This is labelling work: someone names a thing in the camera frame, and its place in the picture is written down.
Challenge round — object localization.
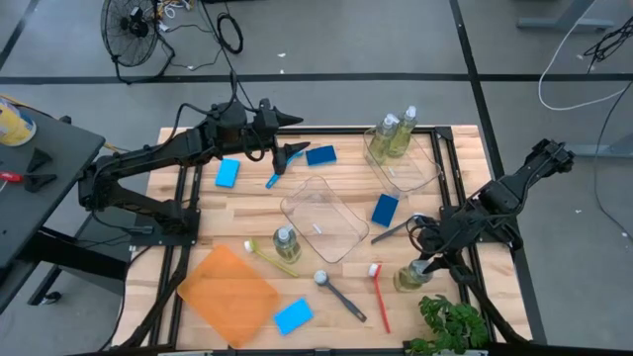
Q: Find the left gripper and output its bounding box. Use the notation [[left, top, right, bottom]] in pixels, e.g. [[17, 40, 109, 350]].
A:
[[249, 97, 312, 176]]

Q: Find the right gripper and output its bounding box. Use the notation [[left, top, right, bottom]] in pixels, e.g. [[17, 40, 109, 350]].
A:
[[407, 212, 478, 286]]

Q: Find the yellow-green soap pump bottle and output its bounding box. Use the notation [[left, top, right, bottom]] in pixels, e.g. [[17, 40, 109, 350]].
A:
[[388, 105, 419, 159], [272, 222, 303, 265], [392, 258, 435, 293], [368, 113, 401, 164]]

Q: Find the slim dark grey dish brush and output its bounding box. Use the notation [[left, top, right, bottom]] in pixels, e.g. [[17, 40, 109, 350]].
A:
[[370, 212, 426, 245]]

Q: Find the red dish brush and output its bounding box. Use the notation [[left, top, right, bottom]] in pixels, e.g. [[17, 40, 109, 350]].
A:
[[367, 262, 393, 335]]

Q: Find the dark blue scrub sponge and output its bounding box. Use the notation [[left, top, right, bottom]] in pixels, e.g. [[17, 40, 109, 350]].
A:
[[372, 191, 401, 226], [305, 144, 338, 167]]

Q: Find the grey round-headed dish brush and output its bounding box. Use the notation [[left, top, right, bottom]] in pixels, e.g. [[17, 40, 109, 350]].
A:
[[314, 269, 369, 324]]

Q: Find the yellow-green dish brush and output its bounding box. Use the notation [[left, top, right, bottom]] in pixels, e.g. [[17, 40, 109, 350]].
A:
[[242, 238, 301, 279]]

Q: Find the blue dish brush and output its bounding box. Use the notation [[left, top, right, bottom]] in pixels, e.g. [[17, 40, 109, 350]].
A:
[[264, 149, 305, 191]]

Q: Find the green potted plant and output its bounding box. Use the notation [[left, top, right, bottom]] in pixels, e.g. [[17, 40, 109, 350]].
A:
[[404, 294, 491, 356]]

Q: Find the light blue sponge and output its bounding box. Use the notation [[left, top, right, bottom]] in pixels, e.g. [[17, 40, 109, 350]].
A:
[[273, 297, 315, 337], [214, 157, 241, 190]]

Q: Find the clear plastic bin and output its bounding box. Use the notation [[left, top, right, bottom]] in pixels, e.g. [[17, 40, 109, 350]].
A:
[[363, 123, 443, 199], [279, 174, 371, 265]]

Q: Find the orange plastic bin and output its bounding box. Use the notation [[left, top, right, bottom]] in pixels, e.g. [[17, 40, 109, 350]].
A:
[[176, 243, 281, 349]]

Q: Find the black floor fan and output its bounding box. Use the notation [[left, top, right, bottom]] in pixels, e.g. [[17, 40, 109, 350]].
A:
[[99, 0, 177, 85]]

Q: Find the grey desk foot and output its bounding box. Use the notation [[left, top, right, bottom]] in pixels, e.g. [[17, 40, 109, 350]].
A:
[[557, 131, 633, 159], [516, 0, 617, 32]]

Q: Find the grey side table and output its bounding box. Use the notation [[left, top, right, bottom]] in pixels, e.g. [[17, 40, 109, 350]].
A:
[[0, 93, 131, 317]]

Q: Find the black triangular piece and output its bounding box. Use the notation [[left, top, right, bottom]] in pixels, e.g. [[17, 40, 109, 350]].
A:
[[25, 146, 54, 174], [22, 172, 59, 194]]

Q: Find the black aluminium table frame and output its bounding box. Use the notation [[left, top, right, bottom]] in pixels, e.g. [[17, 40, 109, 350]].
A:
[[118, 126, 533, 355]]

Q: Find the long black cable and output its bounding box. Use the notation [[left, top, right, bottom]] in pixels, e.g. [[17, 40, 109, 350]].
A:
[[199, 0, 248, 100]]

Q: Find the coiled black cable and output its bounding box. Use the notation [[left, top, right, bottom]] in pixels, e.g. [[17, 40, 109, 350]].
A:
[[216, 12, 245, 55]]

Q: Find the white cable bundle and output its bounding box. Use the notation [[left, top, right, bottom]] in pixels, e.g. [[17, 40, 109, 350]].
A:
[[156, 0, 199, 32]]

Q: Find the thin black floor cable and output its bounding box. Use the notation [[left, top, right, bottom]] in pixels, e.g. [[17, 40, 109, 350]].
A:
[[592, 78, 633, 243]]

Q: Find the white floor cable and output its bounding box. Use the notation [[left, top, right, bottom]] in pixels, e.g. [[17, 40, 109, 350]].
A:
[[537, 0, 633, 112]]

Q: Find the black cable bundle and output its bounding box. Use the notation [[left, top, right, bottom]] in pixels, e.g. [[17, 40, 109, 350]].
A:
[[583, 14, 633, 73]]

